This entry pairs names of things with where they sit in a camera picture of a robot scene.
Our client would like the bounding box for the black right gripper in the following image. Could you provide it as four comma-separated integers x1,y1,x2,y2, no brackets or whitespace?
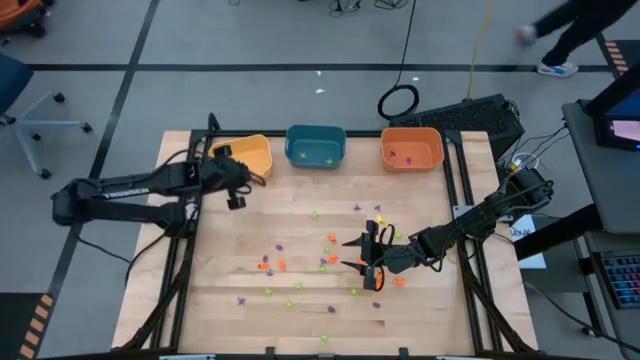
341,219,426,292

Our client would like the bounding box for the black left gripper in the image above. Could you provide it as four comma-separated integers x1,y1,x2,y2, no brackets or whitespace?
198,143,254,211

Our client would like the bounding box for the yellow plastic bin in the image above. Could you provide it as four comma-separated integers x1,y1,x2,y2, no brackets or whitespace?
209,133,274,180

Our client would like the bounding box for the teal plastic bin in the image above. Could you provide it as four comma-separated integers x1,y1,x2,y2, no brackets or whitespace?
284,124,348,170

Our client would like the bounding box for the orange plastic bin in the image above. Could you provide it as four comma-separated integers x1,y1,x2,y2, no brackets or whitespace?
380,126,446,173

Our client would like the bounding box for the white paper label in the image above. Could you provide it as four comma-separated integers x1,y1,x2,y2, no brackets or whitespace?
509,213,549,271

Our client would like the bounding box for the white power strip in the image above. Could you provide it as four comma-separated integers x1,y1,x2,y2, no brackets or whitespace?
507,151,541,176

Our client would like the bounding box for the black desk support bar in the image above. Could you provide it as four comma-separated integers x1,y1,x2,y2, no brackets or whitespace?
514,203,604,261

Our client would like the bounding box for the blue office chair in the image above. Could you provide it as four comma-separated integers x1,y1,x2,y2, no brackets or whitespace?
0,49,95,181

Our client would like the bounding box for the hazard striped floor mat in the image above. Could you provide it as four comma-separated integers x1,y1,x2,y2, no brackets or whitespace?
602,38,632,76
17,293,55,360

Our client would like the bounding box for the grey side desk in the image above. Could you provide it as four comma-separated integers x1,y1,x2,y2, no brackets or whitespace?
561,98,640,236

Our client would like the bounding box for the grey keyboard desk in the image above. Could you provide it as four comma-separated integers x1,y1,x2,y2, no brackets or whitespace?
573,230,640,360

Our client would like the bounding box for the orange office chair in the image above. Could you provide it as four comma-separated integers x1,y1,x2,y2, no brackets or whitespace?
0,0,54,39

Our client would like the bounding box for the backlit keyboard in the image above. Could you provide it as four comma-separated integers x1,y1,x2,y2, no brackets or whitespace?
597,248,640,310

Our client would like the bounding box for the black monitor screen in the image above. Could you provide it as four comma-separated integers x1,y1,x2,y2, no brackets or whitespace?
583,62,640,153

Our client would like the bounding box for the person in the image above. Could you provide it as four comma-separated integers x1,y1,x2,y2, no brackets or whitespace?
514,0,640,79

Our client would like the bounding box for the black coiled floor cable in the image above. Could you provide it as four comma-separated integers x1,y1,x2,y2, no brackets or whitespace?
375,0,421,121

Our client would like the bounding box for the black floor cable bundle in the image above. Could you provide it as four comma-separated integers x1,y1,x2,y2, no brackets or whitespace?
327,0,414,12

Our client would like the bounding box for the yellow power cable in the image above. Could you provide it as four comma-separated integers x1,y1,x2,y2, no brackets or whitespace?
464,0,498,100

